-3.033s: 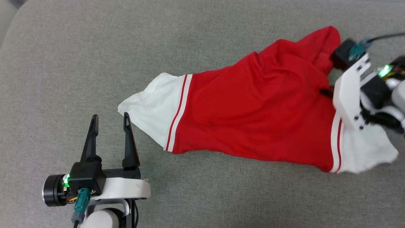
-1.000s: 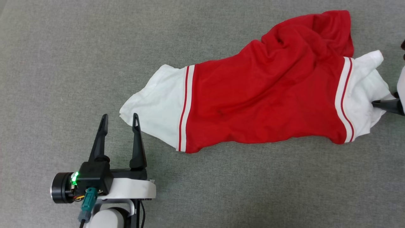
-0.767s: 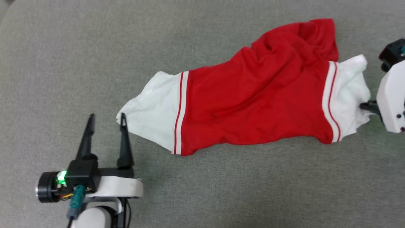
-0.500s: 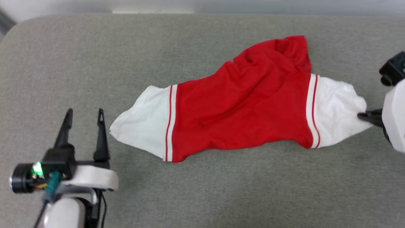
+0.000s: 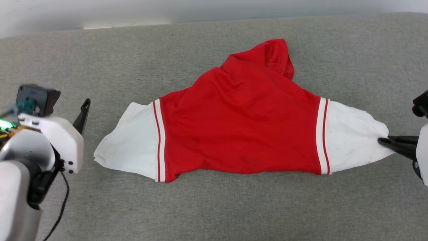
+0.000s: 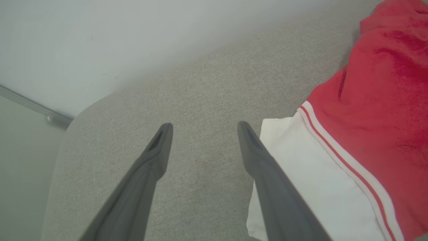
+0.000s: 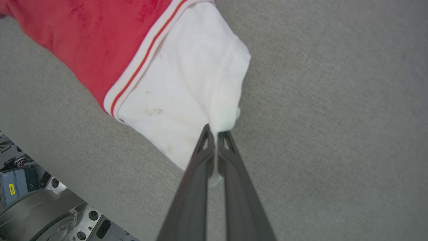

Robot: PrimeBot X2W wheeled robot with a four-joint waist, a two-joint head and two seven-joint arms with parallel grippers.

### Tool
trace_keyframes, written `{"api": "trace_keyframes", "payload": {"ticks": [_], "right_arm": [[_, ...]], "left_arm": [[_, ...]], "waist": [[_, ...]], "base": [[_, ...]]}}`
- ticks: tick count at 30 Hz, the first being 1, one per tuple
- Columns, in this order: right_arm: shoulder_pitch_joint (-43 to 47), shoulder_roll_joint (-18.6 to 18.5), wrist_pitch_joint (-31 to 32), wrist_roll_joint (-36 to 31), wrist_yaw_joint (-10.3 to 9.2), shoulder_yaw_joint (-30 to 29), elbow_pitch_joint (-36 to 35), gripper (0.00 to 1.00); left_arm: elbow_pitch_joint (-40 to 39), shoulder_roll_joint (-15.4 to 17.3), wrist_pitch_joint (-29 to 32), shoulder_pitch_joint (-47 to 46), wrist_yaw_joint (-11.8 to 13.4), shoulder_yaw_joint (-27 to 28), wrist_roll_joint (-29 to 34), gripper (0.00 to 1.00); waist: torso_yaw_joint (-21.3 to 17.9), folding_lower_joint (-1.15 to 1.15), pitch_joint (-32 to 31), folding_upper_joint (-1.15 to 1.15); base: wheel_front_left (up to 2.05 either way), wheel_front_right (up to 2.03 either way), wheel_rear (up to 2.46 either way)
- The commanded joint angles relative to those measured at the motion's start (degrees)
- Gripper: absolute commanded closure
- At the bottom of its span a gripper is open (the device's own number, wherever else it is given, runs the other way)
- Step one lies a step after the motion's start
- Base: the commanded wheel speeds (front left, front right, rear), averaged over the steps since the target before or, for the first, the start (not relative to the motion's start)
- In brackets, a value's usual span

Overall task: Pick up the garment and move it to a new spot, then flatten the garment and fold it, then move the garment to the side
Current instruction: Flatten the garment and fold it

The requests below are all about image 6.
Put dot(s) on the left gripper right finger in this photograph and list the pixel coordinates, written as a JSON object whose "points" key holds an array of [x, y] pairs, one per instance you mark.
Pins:
{"points": [[277, 201]]}

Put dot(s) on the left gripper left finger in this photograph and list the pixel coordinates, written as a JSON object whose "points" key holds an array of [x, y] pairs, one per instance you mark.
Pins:
{"points": [[133, 201]]}

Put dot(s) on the red and white garment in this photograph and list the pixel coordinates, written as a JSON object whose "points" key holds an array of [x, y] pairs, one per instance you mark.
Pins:
{"points": [[384, 100]]}

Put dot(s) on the grey fabric sofa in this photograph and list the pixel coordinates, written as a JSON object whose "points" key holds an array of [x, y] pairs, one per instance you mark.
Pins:
{"points": [[207, 100]]}

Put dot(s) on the grey metal wall strip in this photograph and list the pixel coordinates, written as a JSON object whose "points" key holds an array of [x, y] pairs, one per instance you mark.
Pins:
{"points": [[33, 106]]}

